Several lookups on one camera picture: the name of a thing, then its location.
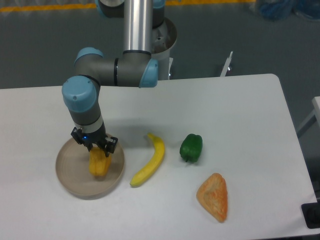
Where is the yellow banana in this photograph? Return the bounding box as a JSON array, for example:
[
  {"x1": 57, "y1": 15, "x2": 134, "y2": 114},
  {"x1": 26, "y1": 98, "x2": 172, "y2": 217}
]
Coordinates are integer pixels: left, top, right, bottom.
[{"x1": 129, "y1": 133, "x2": 166, "y2": 188}]

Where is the beige round plate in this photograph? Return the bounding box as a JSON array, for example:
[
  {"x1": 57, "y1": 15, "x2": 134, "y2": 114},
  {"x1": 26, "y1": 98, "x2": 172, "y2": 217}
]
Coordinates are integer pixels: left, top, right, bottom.
[{"x1": 55, "y1": 138, "x2": 125, "y2": 200}]

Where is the white metal frame leg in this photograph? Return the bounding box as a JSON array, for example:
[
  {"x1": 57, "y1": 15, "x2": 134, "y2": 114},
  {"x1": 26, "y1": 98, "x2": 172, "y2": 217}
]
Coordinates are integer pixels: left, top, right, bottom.
[{"x1": 217, "y1": 51, "x2": 234, "y2": 77}]

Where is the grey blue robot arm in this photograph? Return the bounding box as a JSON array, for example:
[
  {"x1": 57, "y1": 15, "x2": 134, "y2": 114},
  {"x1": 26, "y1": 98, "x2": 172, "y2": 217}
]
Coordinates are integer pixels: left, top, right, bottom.
[{"x1": 62, "y1": 0, "x2": 165, "y2": 156}]

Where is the white table at right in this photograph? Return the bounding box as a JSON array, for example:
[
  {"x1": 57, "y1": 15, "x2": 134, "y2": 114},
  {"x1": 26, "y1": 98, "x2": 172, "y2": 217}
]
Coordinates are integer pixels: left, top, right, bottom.
[{"x1": 296, "y1": 96, "x2": 320, "y2": 138}]

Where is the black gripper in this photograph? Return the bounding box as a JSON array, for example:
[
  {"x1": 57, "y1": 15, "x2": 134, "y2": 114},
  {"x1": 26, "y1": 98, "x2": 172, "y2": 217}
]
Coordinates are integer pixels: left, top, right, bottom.
[{"x1": 71, "y1": 123, "x2": 118, "y2": 157}]

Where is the orange bread wedge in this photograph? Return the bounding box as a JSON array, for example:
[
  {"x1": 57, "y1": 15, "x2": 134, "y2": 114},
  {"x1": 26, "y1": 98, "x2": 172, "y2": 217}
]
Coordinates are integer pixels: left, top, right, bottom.
[{"x1": 196, "y1": 173, "x2": 228, "y2": 223}]

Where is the black device at table edge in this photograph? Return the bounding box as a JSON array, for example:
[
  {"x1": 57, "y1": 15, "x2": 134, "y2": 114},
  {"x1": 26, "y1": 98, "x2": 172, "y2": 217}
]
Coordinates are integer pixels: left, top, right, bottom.
[{"x1": 301, "y1": 202, "x2": 320, "y2": 229}]

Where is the green bell pepper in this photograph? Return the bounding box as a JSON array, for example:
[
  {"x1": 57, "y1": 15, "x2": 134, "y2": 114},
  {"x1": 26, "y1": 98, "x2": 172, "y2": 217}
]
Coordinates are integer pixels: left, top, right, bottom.
[{"x1": 179, "y1": 133, "x2": 203, "y2": 163}]

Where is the blue plastic bag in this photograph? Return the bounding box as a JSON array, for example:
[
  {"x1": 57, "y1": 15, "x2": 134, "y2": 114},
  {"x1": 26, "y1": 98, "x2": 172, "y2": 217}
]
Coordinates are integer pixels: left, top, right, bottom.
[{"x1": 254, "y1": 0, "x2": 320, "y2": 21}]

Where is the yellow bell pepper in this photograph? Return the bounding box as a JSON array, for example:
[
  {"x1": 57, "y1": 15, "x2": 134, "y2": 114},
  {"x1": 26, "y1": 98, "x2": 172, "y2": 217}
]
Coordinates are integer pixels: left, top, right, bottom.
[{"x1": 89, "y1": 147, "x2": 112, "y2": 177}]

